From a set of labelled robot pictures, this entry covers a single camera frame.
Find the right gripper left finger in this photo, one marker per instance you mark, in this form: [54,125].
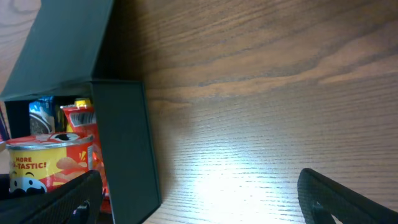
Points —
[77,201]

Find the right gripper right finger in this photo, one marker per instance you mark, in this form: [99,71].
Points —
[323,200]

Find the red Pringles can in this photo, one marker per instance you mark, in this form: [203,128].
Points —
[42,163]

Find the blue Oreo cookie pack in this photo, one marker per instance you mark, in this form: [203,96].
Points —
[42,115]

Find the yellow snack bag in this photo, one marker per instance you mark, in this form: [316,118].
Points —
[80,103]

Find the black gift box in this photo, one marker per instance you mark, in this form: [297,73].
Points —
[84,48]

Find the red snack bag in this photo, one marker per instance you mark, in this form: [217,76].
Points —
[84,121]

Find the small dark blue packet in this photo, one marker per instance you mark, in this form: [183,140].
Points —
[3,129]

